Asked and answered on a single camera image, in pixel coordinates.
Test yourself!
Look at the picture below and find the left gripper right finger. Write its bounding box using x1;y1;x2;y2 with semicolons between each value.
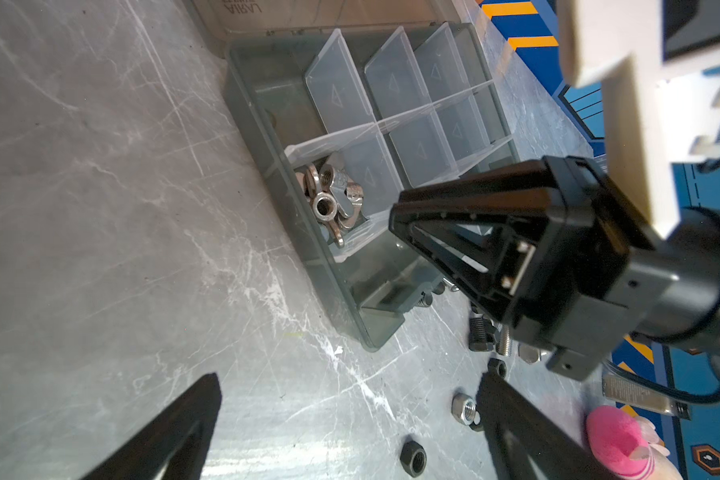
476;372;615;479

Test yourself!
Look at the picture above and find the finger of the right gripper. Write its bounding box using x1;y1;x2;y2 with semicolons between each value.
389;160;561;234
390;220;516;321

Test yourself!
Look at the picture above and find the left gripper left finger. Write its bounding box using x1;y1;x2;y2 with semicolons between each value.
85;373;222;479

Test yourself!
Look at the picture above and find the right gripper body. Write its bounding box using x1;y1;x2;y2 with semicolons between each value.
503;157;678;381

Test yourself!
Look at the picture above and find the lone black hex nut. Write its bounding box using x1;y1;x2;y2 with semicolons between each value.
399;439;427;478

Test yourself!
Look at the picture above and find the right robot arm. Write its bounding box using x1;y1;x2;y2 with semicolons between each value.
389;157;720;380

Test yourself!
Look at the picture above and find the silver hex nut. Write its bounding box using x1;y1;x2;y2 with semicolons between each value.
451;392;478;427

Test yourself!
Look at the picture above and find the silver hex bolt upright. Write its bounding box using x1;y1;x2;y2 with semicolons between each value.
496;325;512;357

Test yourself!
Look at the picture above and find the plush doll toy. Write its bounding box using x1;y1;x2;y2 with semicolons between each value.
585;406;682;480

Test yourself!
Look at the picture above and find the silver wing nut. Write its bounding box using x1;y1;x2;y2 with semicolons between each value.
303;163;365;248

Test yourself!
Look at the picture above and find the grey plastic organizer box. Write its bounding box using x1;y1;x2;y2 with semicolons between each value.
186;1;518;351

